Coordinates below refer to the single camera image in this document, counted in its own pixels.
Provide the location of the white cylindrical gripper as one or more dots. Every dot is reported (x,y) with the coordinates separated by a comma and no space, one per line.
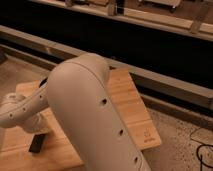
(36,124)

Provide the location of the black round bowl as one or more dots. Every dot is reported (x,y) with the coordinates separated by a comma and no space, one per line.
(43,82)

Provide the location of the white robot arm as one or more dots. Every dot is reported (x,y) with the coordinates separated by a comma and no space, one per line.
(76,92)

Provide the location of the black rectangular eraser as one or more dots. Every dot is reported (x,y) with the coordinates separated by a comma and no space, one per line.
(37,143)

